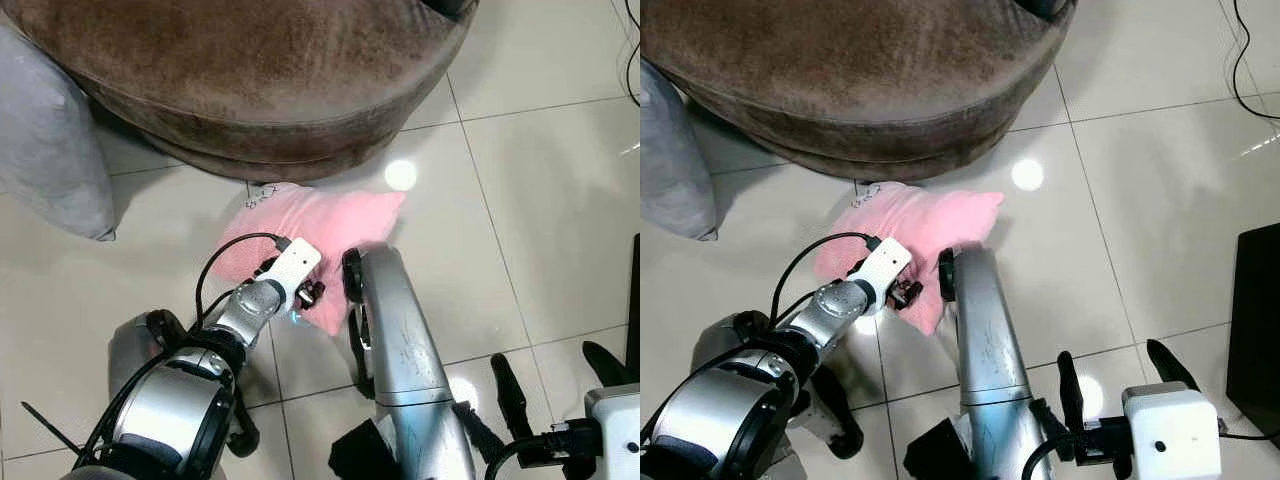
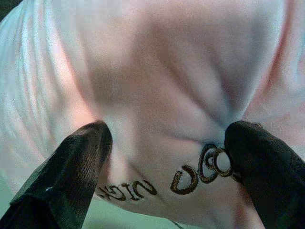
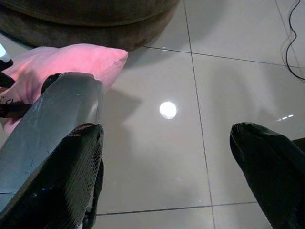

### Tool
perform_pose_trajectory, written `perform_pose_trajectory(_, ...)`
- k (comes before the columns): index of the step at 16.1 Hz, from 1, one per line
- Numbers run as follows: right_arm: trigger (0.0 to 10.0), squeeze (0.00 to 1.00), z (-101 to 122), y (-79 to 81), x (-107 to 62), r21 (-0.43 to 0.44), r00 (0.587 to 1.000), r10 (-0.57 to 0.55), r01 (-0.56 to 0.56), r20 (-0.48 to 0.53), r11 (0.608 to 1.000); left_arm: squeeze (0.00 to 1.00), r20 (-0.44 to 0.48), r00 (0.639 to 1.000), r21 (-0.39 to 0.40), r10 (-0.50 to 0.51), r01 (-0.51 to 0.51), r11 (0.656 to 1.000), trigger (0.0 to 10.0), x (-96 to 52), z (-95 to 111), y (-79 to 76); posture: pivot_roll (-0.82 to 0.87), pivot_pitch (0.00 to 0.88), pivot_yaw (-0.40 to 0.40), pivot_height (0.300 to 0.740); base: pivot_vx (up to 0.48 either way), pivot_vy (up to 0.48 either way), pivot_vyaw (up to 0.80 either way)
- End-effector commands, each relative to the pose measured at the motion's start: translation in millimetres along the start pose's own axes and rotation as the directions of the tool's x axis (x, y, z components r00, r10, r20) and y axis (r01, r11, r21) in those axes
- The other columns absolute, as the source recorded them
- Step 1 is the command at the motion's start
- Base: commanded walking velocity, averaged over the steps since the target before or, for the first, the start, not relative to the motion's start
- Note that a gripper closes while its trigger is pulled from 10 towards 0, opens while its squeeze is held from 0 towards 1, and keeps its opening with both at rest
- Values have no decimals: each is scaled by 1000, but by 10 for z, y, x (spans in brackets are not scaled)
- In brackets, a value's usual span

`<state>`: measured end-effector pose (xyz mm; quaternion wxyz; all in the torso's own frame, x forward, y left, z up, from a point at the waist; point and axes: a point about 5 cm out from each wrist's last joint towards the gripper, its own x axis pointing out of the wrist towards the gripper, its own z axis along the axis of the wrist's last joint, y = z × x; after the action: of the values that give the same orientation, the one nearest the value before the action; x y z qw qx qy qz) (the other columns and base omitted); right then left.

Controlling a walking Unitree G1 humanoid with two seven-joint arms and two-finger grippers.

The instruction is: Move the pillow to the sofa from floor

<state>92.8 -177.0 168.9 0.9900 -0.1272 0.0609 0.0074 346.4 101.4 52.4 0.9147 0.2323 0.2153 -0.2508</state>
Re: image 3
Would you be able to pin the pink pillow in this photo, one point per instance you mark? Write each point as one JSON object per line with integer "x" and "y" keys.
{"x": 78, "y": 59}

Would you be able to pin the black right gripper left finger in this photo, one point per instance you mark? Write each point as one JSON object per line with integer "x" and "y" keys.
{"x": 54, "y": 179}

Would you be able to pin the brown velvet armchair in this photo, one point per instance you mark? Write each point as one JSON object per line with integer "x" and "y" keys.
{"x": 83, "y": 23}

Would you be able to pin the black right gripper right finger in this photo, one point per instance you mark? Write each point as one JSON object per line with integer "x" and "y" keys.
{"x": 274, "y": 171}

